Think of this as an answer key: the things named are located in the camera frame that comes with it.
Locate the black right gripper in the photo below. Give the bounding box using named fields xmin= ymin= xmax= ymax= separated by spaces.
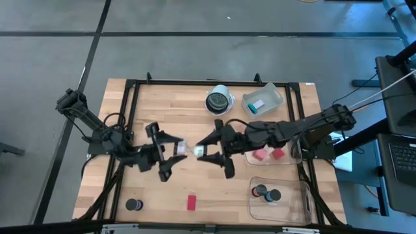
xmin=194 ymin=118 xmax=254 ymax=179

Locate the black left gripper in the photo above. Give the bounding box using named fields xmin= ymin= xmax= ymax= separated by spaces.
xmin=135 ymin=122 xmax=189 ymax=183

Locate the red sand hourglass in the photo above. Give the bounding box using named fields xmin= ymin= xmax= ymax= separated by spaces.
xmin=251 ymin=183 xmax=268 ymax=198

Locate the white round cup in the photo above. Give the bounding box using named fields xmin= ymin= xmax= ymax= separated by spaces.
xmin=204 ymin=84 xmax=235 ymax=115

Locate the clear plastic bin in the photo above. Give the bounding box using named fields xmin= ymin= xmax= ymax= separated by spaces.
xmin=248 ymin=176 xmax=313 ymax=226
xmin=243 ymin=128 xmax=304 ymax=167

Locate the white paper sheet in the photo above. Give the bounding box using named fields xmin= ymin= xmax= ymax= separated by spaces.
xmin=328 ymin=131 xmax=354 ymax=172

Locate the black metal crossbar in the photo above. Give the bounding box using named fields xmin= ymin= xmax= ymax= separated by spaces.
xmin=0 ymin=219 xmax=416 ymax=234

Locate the black stand pole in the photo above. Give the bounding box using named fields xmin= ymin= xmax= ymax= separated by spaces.
xmin=333 ymin=118 xmax=391 ymax=157

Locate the black furniture leg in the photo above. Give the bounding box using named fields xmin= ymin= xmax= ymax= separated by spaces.
xmin=0 ymin=141 xmax=26 ymax=157

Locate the black side desk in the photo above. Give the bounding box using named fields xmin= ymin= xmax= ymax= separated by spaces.
xmin=375 ymin=55 xmax=416 ymax=137

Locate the black laptop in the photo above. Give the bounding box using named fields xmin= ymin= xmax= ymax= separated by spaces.
xmin=376 ymin=133 xmax=416 ymax=189

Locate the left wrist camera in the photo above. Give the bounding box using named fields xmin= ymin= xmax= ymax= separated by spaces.
xmin=146 ymin=148 xmax=163 ymax=165

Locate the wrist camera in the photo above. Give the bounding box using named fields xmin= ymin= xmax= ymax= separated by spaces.
xmin=224 ymin=128 xmax=241 ymax=147
xmin=146 ymin=148 xmax=163 ymax=165

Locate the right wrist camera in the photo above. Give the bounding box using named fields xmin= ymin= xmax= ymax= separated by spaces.
xmin=224 ymin=128 xmax=241 ymax=147

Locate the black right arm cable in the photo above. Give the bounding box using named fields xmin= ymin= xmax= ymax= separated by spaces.
xmin=226 ymin=118 xmax=253 ymax=127

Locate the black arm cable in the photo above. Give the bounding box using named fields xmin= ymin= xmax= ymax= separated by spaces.
xmin=226 ymin=118 xmax=253 ymax=127
xmin=102 ymin=112 xmax=127 ymax=133

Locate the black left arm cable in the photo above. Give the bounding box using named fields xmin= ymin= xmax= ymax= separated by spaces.
xmin=102 ymin=112 xmax=127 ymax=133

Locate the black metal table frame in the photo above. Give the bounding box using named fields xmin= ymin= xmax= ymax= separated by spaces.
xmin=77 ymin=77 xmax=346 ymax=226

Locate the grey plastic handled bin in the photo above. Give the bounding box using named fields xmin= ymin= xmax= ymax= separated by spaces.
xmin=240 ymin=82 xmax=285 ymax=120

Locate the white cable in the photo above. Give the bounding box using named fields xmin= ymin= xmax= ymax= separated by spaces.
xmin=350 ymin=68 xmax=416 ymax=109

